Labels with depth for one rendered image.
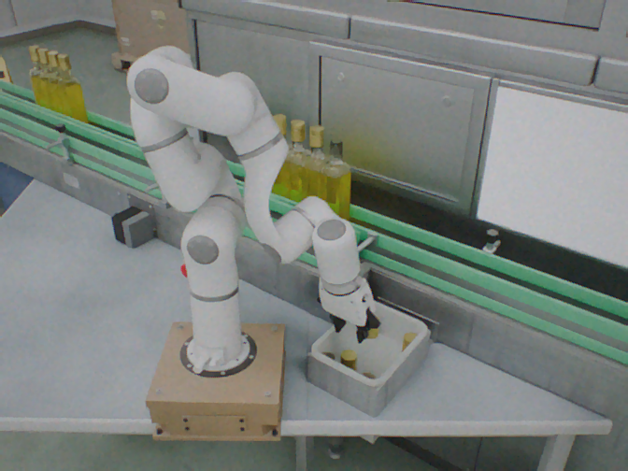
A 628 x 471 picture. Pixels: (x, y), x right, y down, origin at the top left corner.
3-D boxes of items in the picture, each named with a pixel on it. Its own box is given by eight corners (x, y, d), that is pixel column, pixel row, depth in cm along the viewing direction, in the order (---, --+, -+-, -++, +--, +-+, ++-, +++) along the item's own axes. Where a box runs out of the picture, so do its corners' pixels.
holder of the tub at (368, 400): (438, 343, 139) (442, 317, 135) (375, 419, 120) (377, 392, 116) (375, 314, 148) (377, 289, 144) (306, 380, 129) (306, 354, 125)
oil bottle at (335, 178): (349, 236, 154) (352, 160, 142) (336, 246, 150) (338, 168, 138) (332, 229, 156) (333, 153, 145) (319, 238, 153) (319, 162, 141)
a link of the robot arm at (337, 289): (374, 264, 110) (376, 275, 112) (334, 249, 114) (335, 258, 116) (352, 293, 106) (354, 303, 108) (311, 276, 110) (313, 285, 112)
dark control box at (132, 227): (154, 238, 177) (150, 213, 172) (133, 250, 171) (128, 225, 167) (136, 229, 181) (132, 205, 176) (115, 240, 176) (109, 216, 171)
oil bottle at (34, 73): (63, 124, 217) (45, 46, 202) (49, 129, 213) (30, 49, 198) (54, 121, 220) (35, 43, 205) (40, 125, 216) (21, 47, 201)
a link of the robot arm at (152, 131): (132, 161, 98) (90, 77, 92) (152, 138, 110) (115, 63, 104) (209, 132, 96) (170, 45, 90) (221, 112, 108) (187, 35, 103)
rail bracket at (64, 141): (77, 164, 190) (67, 124, 183) (56, 173, 185) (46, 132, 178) (69, 161, 192) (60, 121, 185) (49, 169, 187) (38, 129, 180)
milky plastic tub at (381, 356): (428, 354, 135) (432, 325, 131) (375, 418, 120) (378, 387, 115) (363, 324, 144) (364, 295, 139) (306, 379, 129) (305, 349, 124)
